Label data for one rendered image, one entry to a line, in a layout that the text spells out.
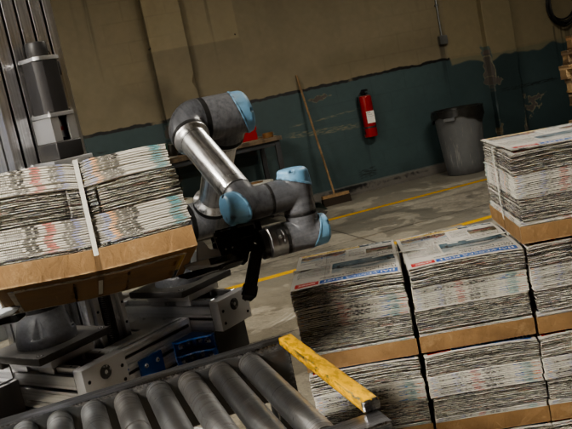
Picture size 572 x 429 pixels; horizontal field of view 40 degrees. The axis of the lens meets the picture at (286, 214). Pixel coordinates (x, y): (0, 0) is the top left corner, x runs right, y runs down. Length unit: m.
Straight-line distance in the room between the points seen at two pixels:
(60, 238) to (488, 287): 1.04
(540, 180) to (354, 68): 7.28
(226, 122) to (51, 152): 0.49
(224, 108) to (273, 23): 6.85
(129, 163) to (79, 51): 6.90
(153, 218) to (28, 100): 0.82
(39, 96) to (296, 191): 0.80
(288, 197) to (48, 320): 0.68
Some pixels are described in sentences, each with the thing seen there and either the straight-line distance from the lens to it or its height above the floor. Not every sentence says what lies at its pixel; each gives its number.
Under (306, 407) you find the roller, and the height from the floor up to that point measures 0.80.
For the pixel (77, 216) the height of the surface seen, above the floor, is 1.16.
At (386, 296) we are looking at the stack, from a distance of 1.95.
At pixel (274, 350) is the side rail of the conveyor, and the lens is 1.65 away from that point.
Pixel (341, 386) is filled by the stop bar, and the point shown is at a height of 0.82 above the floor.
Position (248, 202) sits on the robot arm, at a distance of 1.71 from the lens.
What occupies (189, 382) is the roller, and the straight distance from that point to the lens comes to 1.55.
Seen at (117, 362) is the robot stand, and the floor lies 0.75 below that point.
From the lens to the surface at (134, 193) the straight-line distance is 1.55.
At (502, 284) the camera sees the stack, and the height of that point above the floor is 0.74.
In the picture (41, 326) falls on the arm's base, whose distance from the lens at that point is 2.01.
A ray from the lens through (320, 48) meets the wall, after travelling 9.01.
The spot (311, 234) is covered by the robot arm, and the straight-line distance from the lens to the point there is 1.78.
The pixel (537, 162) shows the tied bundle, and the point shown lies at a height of 1.03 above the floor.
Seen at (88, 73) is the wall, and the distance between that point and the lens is 8.43.
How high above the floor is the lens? 1.31
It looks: 9 degrees down
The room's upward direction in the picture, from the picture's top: 12 degrees counter-clockwise
